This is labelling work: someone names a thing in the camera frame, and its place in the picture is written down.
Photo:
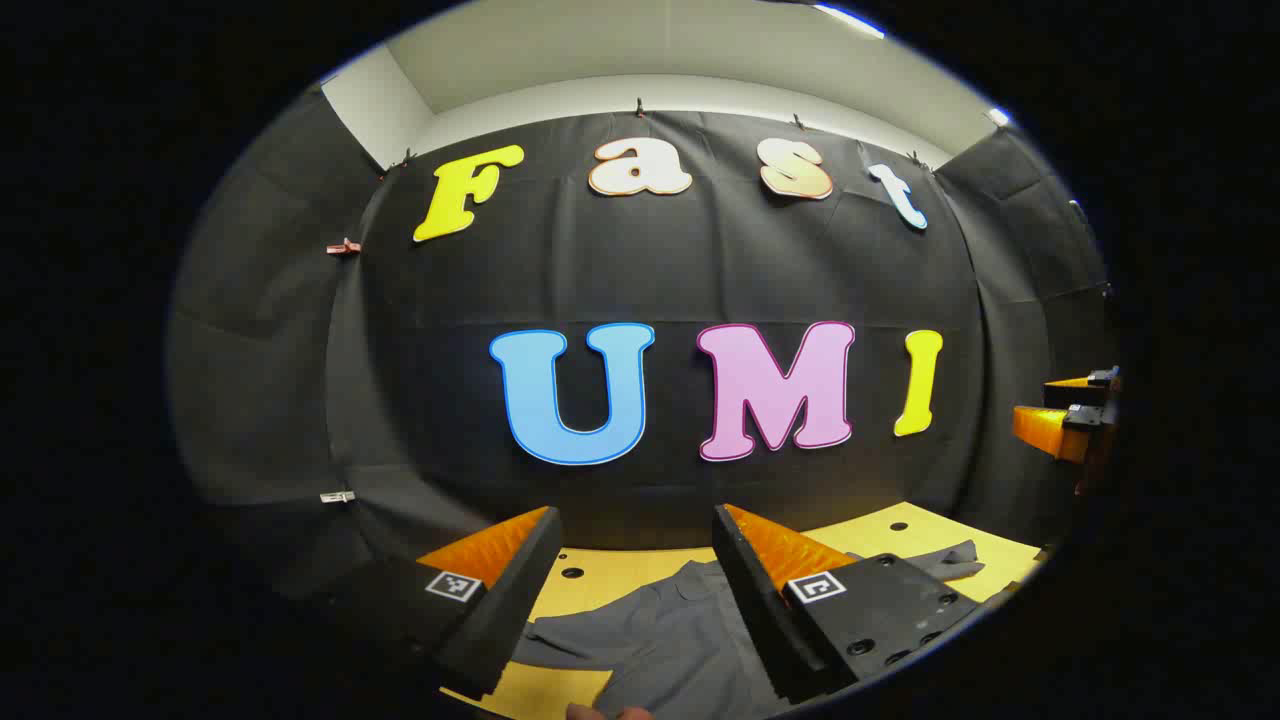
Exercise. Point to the black backdrop cloth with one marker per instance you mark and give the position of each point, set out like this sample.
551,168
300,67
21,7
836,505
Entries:
620,270

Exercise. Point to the white clip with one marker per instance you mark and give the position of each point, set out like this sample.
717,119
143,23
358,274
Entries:
337,496

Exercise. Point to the red clip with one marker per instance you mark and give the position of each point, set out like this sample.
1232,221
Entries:
343,247

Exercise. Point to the grey polo shirt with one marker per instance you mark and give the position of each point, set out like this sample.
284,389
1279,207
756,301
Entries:
680,630

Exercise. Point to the ceiling light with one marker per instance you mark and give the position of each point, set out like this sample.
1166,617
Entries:
1000,117

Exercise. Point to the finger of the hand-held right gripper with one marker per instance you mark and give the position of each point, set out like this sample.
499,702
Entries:
1085,388
1045,428

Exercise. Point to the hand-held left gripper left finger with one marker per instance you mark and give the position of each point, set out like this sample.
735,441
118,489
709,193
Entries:
515,600

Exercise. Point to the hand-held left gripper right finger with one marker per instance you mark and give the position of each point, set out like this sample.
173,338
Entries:
755,610

